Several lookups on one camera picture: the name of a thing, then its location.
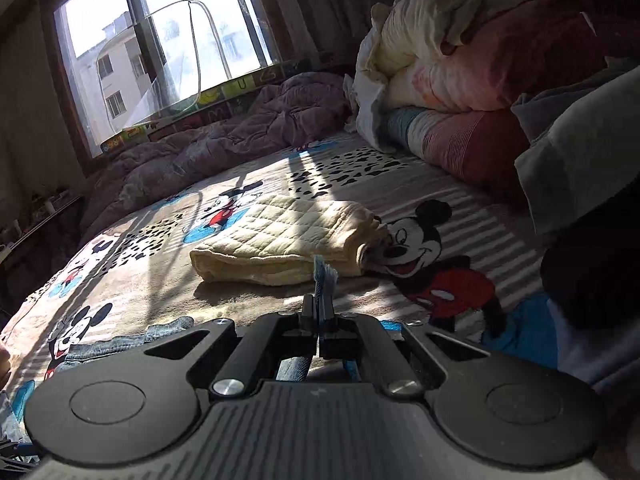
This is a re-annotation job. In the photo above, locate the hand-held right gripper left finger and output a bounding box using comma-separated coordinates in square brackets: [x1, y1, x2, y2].
[145, 294, 321, 401]

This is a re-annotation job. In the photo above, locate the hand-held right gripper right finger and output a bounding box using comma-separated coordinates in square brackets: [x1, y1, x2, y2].
[319, 290, 493, 401]

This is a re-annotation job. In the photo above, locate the blue denim jacket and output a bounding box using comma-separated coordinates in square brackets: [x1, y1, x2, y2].
[62, 254, 403, 385]

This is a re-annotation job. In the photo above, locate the folded yellow quilted cloth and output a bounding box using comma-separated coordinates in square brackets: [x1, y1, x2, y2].
[190, 194, 388, 287]

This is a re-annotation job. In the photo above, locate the cartoon mouse printed blanket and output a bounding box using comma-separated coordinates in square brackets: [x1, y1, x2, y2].
[0, 142, 561, 441]

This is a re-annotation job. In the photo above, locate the purple quilt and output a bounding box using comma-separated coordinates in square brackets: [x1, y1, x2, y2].
[80, 72, 353, 231]

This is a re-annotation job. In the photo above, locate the red and blue striped pillow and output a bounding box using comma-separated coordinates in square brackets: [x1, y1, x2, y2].
[385, 105, 533, 196]

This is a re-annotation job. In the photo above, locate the white quilt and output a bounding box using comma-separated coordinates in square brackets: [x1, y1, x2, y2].
[345, 25, 401, 153]

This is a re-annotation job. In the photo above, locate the colourful alphabet foam mat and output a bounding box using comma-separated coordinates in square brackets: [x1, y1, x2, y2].
[100, 57, 313, 153]

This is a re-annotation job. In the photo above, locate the black garment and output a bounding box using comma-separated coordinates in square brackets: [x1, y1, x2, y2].
[540, 195, 640, 331]

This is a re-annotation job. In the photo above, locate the dark side table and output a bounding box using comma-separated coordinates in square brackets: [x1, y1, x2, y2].
[0, 192, 83, 261]

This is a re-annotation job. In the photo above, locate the clear plastic sheet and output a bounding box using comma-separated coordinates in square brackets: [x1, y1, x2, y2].
[95, 0, 233, 131]

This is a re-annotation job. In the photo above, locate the grey garment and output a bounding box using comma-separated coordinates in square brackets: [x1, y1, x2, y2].
[510, 57, 640, 236]

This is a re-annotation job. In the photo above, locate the cream quilt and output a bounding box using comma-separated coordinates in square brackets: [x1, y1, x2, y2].
[362, 0, 586, 111]

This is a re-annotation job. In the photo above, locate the grey curtain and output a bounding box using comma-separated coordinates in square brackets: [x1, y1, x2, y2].
[260, 0, 401, 68]

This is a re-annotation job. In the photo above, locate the window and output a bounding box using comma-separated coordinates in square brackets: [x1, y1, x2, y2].
[42, 0, 286, 161]

